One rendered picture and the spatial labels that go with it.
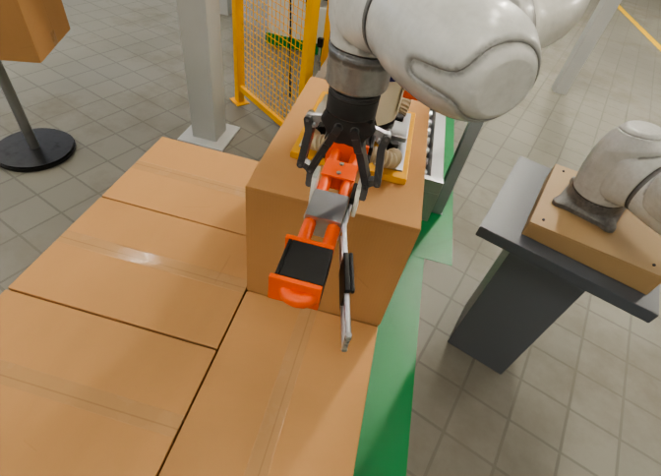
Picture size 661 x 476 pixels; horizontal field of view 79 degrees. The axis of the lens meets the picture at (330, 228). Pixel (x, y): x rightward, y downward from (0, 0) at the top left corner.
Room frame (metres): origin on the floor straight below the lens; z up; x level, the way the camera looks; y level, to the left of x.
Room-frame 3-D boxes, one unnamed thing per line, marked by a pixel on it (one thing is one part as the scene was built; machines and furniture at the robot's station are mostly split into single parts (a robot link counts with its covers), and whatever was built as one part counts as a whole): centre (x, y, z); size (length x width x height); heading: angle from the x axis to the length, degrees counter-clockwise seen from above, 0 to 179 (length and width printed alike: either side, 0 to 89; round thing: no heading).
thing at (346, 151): (0.71, -0.01, 1.07); 0.10 x 0.08 x 0.06; 85
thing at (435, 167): (2.47, -0.49, 0.50); 2.31 x 0.05 x 0.19; 175
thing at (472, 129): (1.86, -0.60, 0.50); 0.07 x 0.07 x 1.00; 85
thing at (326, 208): (0.49, 0.01, 1.07); 0.07 x 0.07 x 0.04; 85
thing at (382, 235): (0.95, -0.02, 0.74); 0.60 x 0.40 x 0.40; 176
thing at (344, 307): (0.41, -0.04, 1.07); 0.31 x 0.03 x 0.05; 8
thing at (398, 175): (0.95, -0.12, 0.97); 0.34 x 0.10 x 0.05; 175
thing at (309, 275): (0.36, 0.03, 1.07); 0.08 x 0.07 x 0.05; 175
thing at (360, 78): (0.54, 0.00, 1.30); 0.09 x 0.09 x 0.06
